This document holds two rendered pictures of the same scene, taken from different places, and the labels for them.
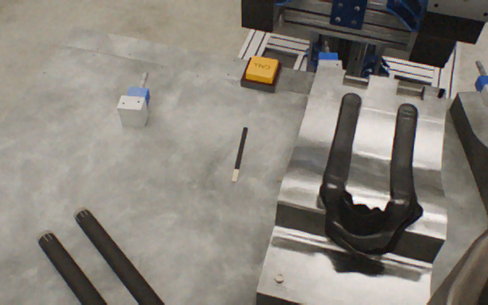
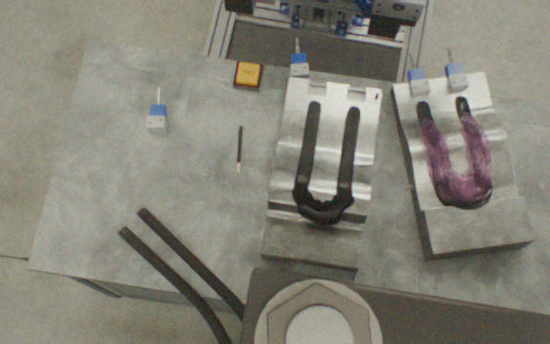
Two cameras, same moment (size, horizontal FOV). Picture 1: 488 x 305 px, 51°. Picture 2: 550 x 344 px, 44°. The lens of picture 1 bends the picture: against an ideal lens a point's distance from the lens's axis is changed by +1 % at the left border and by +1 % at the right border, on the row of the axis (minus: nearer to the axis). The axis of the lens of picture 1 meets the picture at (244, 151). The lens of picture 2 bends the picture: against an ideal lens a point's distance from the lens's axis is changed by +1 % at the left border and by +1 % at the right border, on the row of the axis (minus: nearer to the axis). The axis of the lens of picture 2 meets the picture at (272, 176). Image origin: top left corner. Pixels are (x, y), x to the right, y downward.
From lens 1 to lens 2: 1.00 m
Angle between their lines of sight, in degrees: 21
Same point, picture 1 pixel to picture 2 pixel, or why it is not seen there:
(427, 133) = (366, 130)
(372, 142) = (328, 141)
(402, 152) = (349, 146)
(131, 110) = (157, 127)
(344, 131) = (310, 134)
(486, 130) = (410, 118)
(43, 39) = not seen: outside the picture
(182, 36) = not seen: outside the picture
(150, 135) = (172, 140)
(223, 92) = (220, 95)
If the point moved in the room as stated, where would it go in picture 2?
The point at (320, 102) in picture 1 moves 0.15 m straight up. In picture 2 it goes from (292, 111) to (292, 88)
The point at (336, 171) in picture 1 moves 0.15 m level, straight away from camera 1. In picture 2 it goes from (304, 171) to (313, 119)
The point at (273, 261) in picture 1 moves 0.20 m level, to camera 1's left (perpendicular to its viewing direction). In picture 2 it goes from (268, 232) to (194, 242)
